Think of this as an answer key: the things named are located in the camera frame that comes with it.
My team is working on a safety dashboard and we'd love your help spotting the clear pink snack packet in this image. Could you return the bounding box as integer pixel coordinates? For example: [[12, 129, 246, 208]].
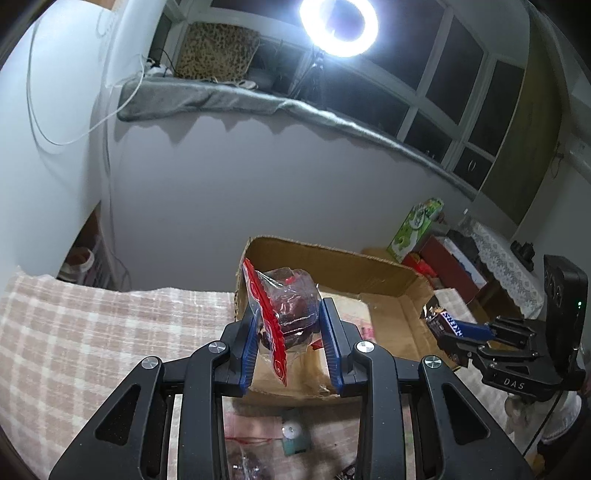
[[225, 412, 283, 446]]

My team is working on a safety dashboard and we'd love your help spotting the black cable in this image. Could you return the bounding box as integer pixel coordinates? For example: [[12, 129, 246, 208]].
[[526, 388, 562, 457]]

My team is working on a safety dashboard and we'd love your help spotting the brown cardboard box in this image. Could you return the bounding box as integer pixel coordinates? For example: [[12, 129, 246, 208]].
[[233, 236, 462, 402]]

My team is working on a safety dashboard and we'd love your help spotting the clear dark snack bag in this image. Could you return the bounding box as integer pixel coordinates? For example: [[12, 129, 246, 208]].
[[228, 450, 278, 480]]

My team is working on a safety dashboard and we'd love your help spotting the red box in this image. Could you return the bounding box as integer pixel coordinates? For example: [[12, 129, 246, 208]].
[[402, 234, 488, 303]]

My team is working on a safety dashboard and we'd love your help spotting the green mint candy packet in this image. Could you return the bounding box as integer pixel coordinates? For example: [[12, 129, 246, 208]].
[[277, 412, 311, 457]]

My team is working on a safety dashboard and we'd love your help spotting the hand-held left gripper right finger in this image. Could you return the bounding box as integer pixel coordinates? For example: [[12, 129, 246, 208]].
[[322, 298, 536, 480]]

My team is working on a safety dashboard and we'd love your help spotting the white framed window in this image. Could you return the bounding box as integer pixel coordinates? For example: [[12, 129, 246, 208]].
[[157, 0, 532, 188]]

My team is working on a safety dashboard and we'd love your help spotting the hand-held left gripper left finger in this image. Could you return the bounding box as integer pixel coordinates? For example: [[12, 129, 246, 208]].
[[48, 308, 260, 480]]

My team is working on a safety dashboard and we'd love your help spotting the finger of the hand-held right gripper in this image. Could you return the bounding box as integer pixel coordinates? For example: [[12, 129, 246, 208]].
[[438, 333, 542, 370], [455, 316, 540, 349]]

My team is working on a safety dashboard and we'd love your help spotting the green carton box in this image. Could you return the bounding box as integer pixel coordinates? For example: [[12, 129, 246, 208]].
[[386, 198, 445, 261]]

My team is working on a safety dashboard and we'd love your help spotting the pink plaid blanket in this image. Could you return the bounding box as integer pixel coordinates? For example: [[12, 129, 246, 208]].
[[0, 265, 522, 480]]

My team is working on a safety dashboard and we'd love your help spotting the clear red-edged snack bag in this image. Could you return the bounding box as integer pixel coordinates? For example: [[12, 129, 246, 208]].
[[242, 258, 324, 387]]

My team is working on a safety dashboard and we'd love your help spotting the black light tripod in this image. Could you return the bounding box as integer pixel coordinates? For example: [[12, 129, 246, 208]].
[[291, 46, 329, 110]]

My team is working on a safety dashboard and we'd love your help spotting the blue Snickers bar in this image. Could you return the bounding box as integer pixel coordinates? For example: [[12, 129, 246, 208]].
[[421, 298, 468, 352]]

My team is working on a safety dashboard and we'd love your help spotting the white ring light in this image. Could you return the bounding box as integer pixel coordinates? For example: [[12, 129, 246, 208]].
[[299, 0, 379, 58]]

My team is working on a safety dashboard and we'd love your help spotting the white lace cloth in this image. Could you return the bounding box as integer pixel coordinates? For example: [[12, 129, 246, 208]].
[[466, 222, 546, 319]]

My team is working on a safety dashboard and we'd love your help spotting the olive wooden cabinet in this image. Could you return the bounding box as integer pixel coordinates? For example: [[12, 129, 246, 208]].
[[478, 28, 570, 224]]

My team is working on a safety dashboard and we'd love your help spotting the white cable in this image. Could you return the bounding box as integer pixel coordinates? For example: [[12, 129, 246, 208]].
[[27, 9, 145, 147]]

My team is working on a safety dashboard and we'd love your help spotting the grey windowsill cloth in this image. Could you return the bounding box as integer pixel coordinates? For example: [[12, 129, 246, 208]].
[[116, 76, 478, 201]]

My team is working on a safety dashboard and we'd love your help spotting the leopard print cushion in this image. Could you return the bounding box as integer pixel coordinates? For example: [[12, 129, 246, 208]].
[[176, 22, 260, 81]]

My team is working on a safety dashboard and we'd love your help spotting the black object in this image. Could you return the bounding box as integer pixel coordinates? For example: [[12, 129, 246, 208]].
[[510, 240, 536, 274]]

